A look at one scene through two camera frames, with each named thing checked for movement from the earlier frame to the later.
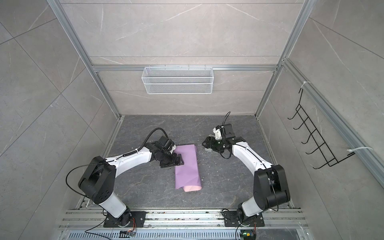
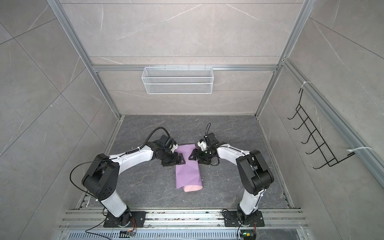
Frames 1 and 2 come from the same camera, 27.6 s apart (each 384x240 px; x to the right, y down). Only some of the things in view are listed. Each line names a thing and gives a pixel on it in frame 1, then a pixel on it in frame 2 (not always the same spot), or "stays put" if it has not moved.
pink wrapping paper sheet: (187, 176) stays put
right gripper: (211, 144) -> (195, 152)
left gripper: (175, 161) stays put
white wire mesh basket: (178, 80) stays put
